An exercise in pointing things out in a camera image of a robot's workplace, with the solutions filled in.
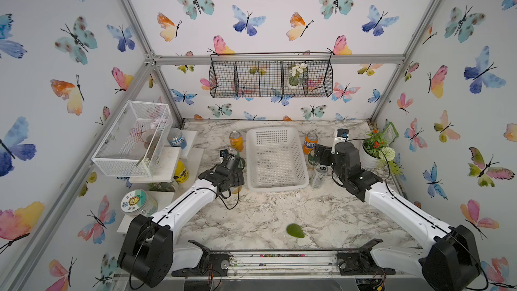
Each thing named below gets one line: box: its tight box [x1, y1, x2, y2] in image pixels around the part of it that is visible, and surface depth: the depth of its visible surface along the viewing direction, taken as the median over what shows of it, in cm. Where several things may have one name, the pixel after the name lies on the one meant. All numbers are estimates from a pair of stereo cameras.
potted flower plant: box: [359, 129, 404, 176], surface depth 92 cm
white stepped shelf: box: [117, 130, 205, 234], surface depth 85 cm
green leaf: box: [286, 223, 305, 239], surface depth 82 cm
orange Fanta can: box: [302, 132, 320, 155], surface depth 101 cm
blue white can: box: [166, 127, 188, 150], surface depth 86 cm
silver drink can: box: [311, 163, 328, 189], surface depth 86 cm
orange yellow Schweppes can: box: [228, 130, 245, 153], surface depth 102 cm
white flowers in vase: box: [288, 62, 308, 87], surface depth 90 cm
